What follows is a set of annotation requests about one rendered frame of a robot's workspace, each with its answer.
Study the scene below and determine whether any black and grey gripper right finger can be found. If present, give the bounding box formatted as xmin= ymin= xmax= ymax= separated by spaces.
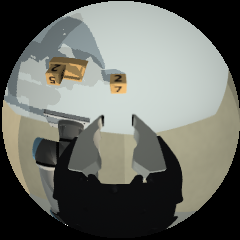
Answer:
xmin=132 ymin=114 xmax=183 ymax=204

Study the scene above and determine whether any tan wooden number cube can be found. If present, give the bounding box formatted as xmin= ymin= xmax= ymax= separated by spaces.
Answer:
xmin=110 ymin=74 xmax=127 ymax=94
xmin=45 ymin=64 xmax=66 ymax=86

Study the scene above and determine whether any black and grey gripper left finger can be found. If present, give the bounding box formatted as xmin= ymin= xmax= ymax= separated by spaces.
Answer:
xmin=53 ymin=115 xmax=104 ymax=200

